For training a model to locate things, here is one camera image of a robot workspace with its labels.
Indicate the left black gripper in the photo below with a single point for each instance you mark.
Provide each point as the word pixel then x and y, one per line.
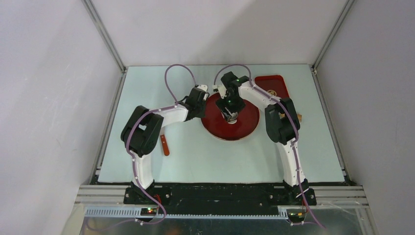
pixel 201 114

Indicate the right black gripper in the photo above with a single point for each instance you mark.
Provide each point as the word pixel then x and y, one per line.
pixel 221 104

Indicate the round red plate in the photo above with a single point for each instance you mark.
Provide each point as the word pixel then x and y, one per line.
pixel 246 122

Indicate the rectangular red tray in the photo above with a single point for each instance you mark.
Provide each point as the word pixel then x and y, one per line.
pixel 273 84

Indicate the wooden double-ended roller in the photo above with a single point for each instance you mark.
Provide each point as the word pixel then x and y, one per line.
pixel 299 117

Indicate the metal scraper red handle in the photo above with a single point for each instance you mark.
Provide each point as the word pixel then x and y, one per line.
pixel 164 144

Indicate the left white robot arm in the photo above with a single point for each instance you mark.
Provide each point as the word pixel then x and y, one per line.
pixel 142 130

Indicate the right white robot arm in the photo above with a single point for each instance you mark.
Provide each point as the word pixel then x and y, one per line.
pixel 284 134

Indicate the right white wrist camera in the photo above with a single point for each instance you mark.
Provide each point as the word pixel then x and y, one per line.
pixel 221 90

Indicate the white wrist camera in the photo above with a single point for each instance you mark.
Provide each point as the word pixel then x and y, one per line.
pixel 203 88
pixel 221 90

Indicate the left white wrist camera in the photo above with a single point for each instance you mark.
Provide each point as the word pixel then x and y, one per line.
pixel 203 88

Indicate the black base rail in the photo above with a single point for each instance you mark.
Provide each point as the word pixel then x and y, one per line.
pixel 220 199

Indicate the aluminium frame front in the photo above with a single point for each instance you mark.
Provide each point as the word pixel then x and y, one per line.
pixel 109 202

